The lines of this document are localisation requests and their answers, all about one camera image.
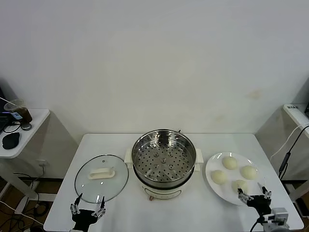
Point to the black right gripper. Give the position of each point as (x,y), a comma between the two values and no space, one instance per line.
(260,204)

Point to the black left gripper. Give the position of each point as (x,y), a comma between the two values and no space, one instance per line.
(83,217)

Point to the white steamed baozi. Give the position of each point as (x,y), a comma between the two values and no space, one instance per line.
(237,184)
(248,172)
(230,163)
(218,177)

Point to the stainless steel steamer basket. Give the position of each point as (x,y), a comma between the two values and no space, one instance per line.
(164,169)

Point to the white round plate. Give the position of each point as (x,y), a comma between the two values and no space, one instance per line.
(217,191)

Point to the white side table with label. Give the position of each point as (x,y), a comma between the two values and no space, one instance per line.
(272,135)

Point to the cream electric cooking pot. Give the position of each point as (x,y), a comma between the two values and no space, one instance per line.
(161,192)

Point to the white side table with cup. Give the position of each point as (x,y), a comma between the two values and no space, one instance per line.
(36,120)

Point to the grey round disc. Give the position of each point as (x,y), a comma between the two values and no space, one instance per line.
(26,126)

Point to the black computer mouse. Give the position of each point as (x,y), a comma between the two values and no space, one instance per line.
(10,140)

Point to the plastic cup of iced coffee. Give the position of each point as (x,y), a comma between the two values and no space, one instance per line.
(25,114)

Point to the black electronic device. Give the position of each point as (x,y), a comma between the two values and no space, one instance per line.
(4,119)

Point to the white drinking straw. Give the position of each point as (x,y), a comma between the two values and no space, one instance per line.
(6,100)

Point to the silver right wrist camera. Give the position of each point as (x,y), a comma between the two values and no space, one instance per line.
(280,215)

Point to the white wall socket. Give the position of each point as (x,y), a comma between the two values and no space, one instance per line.
(43,163)

